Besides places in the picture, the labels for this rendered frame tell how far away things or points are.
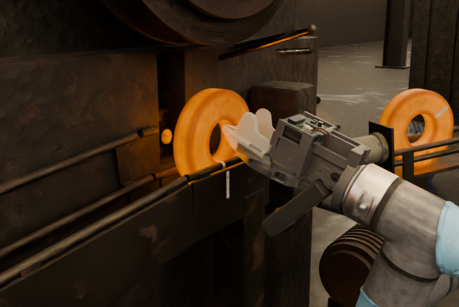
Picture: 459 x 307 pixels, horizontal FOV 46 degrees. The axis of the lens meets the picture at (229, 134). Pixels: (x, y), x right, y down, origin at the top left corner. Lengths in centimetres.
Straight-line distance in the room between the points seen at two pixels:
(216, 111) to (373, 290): 32
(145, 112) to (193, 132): 8
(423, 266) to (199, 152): 33
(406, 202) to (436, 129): 47
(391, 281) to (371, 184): 12
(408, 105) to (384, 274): 44
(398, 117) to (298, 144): 39
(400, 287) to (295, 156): 20
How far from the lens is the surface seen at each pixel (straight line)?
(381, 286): 70
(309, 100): 95
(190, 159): 75
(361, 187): 66
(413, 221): 65
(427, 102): 108
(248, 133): 74
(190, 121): 74
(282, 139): 70
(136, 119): 76
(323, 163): 70
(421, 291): 69
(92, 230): 61
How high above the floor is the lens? 92
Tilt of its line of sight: 13 degrees down
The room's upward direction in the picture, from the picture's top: straight up
